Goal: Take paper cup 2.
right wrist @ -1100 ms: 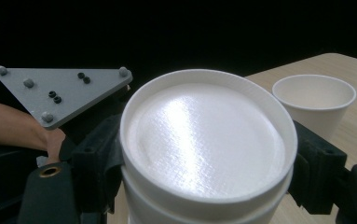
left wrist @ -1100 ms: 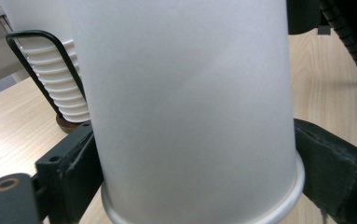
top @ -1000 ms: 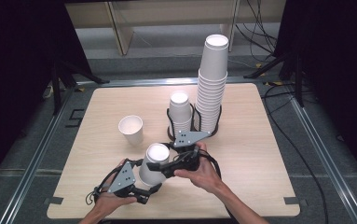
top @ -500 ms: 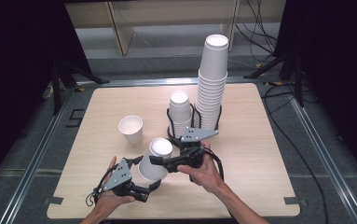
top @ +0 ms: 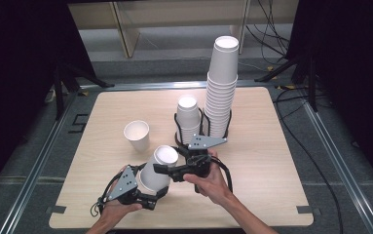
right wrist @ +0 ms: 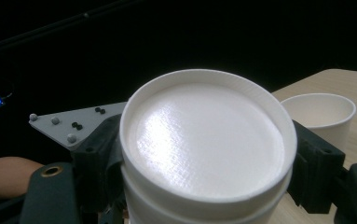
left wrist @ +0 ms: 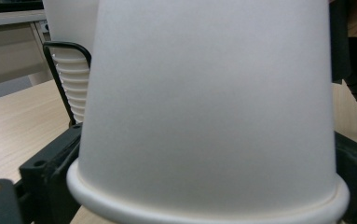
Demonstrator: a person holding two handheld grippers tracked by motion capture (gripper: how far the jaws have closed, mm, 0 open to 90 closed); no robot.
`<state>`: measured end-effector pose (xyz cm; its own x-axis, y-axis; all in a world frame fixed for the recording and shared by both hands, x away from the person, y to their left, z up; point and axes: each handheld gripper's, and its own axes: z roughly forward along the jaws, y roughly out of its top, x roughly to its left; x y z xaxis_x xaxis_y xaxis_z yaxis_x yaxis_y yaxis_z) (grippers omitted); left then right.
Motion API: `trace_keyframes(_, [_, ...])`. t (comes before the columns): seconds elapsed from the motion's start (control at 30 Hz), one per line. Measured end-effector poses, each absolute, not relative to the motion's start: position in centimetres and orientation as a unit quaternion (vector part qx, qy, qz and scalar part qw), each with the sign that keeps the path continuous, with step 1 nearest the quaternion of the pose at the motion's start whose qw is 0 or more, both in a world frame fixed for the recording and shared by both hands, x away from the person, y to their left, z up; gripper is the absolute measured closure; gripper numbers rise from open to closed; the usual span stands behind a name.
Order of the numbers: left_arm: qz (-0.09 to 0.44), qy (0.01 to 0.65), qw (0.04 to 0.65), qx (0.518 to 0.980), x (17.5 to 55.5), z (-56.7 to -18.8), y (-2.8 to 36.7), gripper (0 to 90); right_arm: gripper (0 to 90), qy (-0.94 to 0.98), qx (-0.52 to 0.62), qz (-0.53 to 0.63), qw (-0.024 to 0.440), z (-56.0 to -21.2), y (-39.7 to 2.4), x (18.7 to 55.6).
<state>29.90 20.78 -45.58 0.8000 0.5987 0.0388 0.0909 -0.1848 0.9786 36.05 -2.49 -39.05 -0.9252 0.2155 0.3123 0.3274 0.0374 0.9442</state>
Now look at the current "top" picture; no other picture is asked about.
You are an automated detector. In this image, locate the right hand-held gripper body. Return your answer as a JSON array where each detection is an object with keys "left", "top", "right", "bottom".
[{"left": 173, "top": 134, "right": 228, "bottom": 183}]

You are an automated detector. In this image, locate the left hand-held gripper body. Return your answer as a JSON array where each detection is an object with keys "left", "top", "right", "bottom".
[{"left": 104, "top": 165, "right": 159, "bottom": 211}]

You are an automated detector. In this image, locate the white paper cup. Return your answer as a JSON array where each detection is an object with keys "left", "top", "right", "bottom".
[
  {"left": 123, "top": 120, "right": 151, "bottom": 153},
  {"left": 139, "top": 144, "right": 179, "bottom": 193}
]

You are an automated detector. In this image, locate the black wire cup holder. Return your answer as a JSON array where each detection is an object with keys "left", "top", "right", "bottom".
[{"left": 173, "top": 108, "right": 233, "bottom": 149}]

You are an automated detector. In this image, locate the short stack of white cups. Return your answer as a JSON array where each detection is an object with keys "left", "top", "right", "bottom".
[{"left": 175, "top": 96, "right": 203, "bottom": 145}]

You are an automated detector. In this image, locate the tall stack of white cups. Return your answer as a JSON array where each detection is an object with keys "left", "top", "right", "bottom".
[{"left": 203, "top": 35, "right": 241, "bottom": 139}]

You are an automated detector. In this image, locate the person's left hand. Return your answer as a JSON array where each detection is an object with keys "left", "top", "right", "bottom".
[{"left": 99, "top": 198, "right": 143, "bottom": 227}]

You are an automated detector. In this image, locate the person's right hand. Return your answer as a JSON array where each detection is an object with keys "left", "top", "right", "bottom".
[{"left": 183, "top": 148, "right": 236, "bottom": 207}]

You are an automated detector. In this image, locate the black metal stand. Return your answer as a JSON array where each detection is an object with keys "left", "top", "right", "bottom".
[
  {"left": 52, "top": 62, "right": 115, "bottom": 121},
  {"left": 254, "top": 55, "right": 319, "bottom": 113}
]

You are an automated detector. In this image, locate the dark curtain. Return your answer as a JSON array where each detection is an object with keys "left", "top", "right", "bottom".
[
  {"left": 285, "top": 0, "right": 373, "bottom": 193},
  {"left": 0, "top": 0, "right": 97, "bottom": 203}
]

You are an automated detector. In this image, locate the left hand-held gripper black cable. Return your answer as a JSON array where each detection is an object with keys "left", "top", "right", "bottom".
[{"left": 90, "top": 174, "right": 125, "bottom": 218}]

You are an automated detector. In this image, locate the hand-held gripper black cable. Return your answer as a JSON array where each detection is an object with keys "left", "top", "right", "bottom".
[
  {"left": 90, "top": 174, "right": 125, "bottom": 218},
  {"left": 210, "top": 155, "right": 235, "bottom": 193}
]

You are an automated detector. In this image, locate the right hand-held gripper black cable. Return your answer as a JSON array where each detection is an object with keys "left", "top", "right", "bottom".
[{"left": 210, "top": 155, "right": 235, "bottom": 193}]

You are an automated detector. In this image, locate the metal floor rail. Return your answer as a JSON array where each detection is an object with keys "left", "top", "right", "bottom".
[
  {"left": 0, "top": 91, "right": 80, "bottom": 234},
  {"left": 80, "top": 79, "right": 280, "bottom": 93},
  {"left": 300, "top": 100, "right": 373, "bottom": 234}
]

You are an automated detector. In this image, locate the long black floor cable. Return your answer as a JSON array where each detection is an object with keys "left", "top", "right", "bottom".
[{"left": 273, "top": 86, "right": 344, "bottom": 234}]

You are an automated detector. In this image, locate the bundle of black cables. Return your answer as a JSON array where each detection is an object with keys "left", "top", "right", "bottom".
[{"left": 245, "top": 0, "right": 292, "bottom": 66}]

